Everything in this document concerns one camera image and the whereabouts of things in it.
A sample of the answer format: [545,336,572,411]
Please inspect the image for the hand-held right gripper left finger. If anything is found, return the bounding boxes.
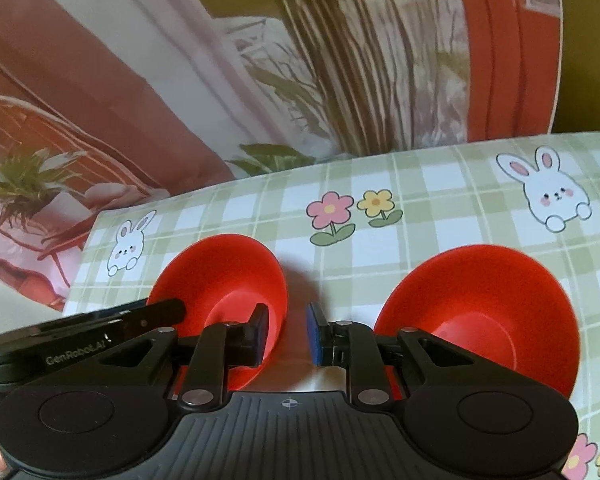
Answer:
[97,304,270,409]

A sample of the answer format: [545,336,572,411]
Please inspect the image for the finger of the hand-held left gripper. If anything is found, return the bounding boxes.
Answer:
[125,298,187,330]

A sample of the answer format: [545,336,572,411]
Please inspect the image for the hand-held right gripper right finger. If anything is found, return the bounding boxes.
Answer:
[306,302,482,407]

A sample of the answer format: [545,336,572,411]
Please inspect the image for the red bowl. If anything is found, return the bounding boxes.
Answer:
[373,245,579,401]
[146,234,288,391]

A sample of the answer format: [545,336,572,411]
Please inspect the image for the checked bunny print tablecloth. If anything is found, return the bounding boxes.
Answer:
[62,131,600,480]

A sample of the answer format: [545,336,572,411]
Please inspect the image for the yellow wooden panel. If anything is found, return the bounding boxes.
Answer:
[549,0,600,136]

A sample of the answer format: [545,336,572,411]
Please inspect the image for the printed wall tapestry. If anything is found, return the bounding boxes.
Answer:
[0,0,567,313]

